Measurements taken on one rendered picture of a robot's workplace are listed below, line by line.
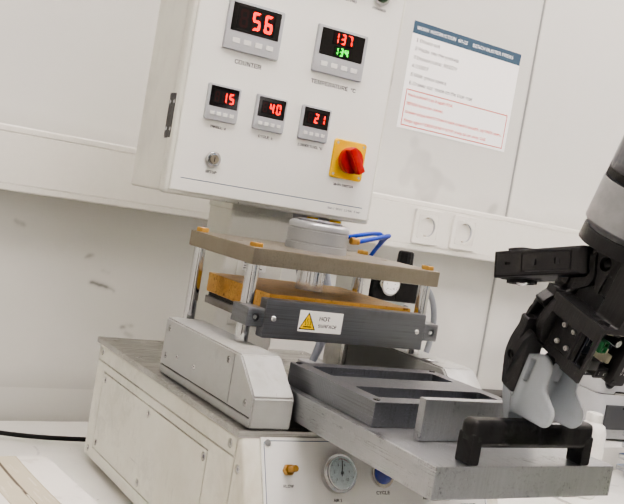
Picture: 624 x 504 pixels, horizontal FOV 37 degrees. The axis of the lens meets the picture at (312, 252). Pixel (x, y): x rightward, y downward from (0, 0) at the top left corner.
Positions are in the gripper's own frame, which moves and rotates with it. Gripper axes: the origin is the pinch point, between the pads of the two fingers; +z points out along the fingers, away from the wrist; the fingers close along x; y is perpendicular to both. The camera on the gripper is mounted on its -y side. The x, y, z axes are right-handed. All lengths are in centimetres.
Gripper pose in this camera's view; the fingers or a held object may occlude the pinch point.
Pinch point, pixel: (513, 418)
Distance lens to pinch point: 89.8
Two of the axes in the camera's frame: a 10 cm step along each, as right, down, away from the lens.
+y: 4.2, 4.6, -7.8
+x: 8.5, 1.2, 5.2
